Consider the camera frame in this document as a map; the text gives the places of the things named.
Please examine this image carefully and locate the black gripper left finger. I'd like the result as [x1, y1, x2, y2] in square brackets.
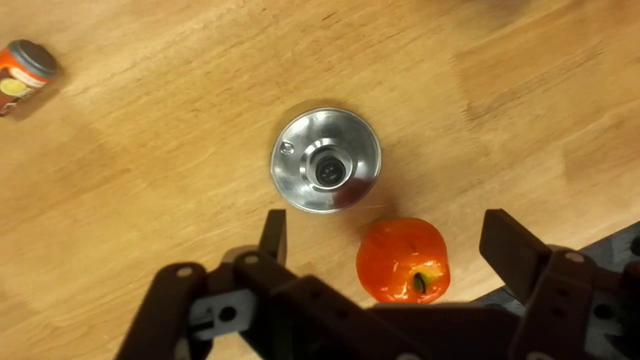
[115, 209, 314, 360]

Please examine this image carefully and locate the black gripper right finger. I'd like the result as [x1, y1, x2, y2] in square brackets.
[480, 209, 640, 360]

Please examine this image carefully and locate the orange plastic apple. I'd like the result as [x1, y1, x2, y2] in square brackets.
[356, 217, 449, 303]

